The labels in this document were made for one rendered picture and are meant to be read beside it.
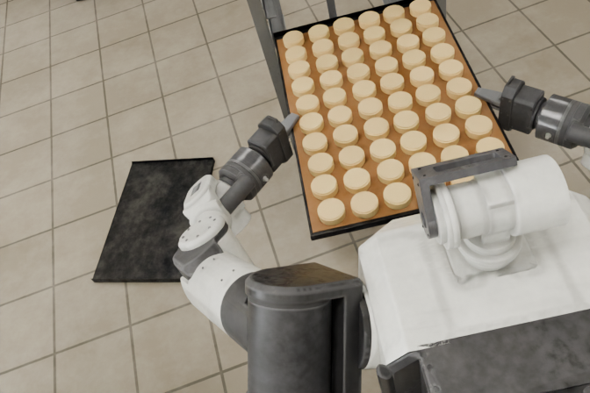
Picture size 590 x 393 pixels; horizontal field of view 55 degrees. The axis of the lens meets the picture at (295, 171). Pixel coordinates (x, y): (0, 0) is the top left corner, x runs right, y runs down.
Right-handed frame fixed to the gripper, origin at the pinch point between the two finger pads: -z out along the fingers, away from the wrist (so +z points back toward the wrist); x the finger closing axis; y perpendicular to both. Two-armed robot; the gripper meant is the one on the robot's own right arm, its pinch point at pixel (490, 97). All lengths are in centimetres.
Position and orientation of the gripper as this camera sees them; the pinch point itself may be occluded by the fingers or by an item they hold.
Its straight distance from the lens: 121.1
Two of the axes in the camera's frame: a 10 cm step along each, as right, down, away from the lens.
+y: -5.9, 7.1, -4.0
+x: -2.0, -6.0, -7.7
